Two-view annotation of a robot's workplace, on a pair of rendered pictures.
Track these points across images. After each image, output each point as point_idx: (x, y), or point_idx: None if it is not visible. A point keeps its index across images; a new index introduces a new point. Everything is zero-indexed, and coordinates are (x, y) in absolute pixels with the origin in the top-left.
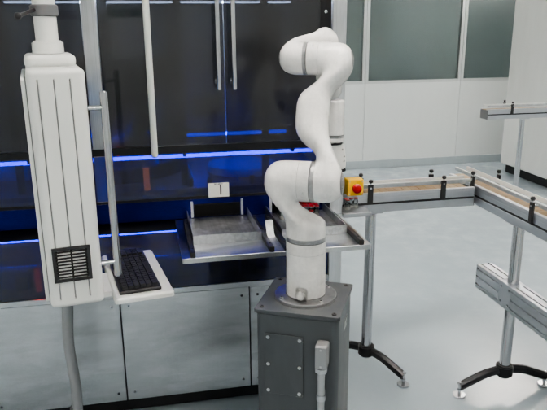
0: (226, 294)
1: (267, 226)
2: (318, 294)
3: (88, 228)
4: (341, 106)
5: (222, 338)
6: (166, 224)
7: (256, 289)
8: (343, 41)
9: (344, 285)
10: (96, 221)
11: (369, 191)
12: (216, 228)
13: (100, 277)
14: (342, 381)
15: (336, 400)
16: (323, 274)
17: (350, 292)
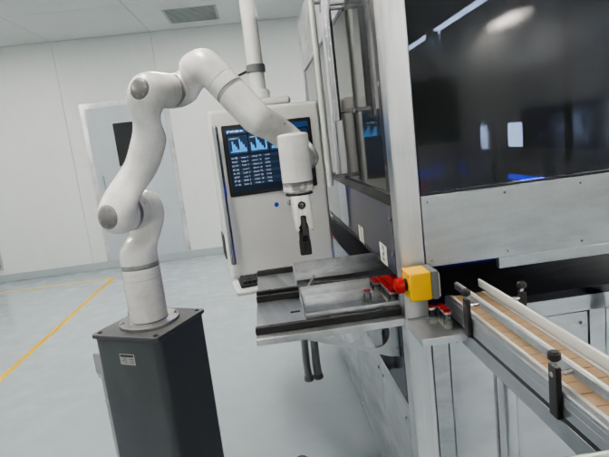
0: (374, 355)
1: (310, 280)
2: (130, 319)
3: (222, 223)
4: (279, 142)
5: (378, 403)
6: None
7: (382, 368)
8: (380, 34)
9: (154, 334)
10: (224, 219)
11: (463, 310)
12: (339, 272)
13: (229, 261)
14: (131, 415)
15: (111, 415)
16: (130, 303)
17: (140, 339)
